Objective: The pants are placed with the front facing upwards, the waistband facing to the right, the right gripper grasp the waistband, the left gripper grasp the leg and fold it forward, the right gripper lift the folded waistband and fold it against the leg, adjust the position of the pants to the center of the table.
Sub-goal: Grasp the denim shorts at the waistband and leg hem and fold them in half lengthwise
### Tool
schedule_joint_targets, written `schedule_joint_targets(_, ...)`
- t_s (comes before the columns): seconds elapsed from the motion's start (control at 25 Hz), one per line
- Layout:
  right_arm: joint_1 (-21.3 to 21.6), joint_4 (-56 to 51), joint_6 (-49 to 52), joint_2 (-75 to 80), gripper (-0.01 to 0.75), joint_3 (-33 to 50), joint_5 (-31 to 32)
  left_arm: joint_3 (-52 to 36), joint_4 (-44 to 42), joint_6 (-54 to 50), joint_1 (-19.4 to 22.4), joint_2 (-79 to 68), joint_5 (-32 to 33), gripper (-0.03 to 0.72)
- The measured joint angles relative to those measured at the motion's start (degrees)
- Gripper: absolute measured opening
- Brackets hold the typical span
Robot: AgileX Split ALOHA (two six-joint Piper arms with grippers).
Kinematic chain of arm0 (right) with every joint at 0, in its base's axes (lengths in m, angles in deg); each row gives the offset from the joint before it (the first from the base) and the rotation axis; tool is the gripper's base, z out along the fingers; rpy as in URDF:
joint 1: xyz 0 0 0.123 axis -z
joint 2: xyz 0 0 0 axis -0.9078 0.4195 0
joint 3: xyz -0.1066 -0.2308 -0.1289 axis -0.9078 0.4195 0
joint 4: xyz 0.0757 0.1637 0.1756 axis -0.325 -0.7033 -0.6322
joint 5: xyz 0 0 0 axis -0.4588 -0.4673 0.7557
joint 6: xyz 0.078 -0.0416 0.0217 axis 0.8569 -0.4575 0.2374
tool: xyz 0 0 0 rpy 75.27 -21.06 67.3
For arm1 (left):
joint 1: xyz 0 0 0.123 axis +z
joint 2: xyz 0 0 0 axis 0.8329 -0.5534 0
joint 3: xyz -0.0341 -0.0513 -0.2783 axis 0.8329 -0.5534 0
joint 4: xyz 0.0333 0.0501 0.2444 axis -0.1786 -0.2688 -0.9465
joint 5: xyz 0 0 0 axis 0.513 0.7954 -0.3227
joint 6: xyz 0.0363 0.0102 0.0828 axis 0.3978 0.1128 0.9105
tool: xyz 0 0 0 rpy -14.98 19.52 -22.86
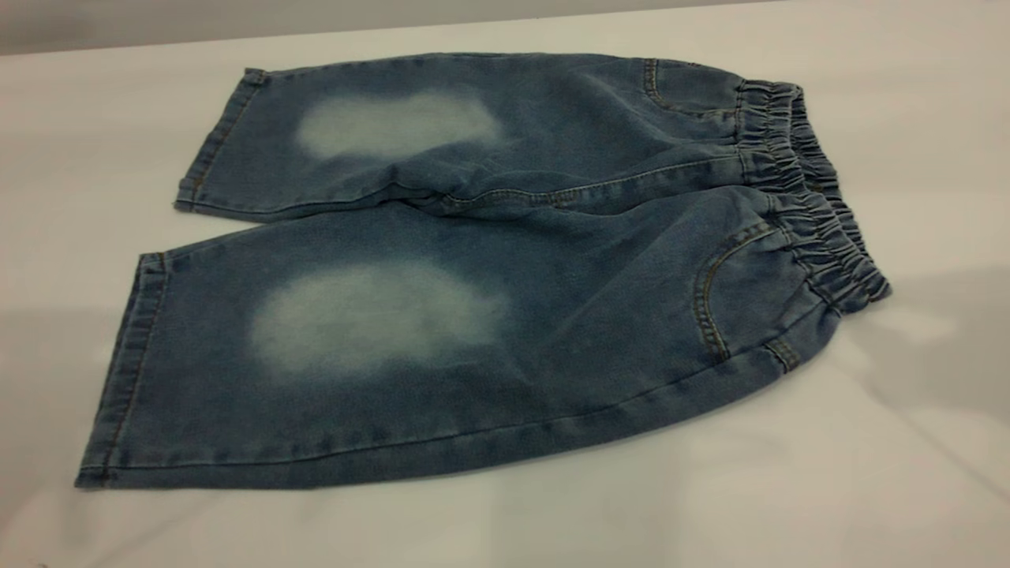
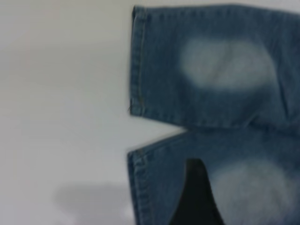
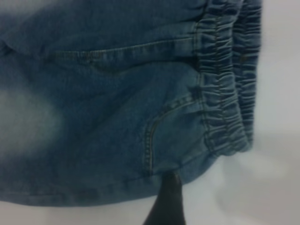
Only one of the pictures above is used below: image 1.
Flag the blue denim pants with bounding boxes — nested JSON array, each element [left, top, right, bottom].
[[75, 52, 893, 491]]

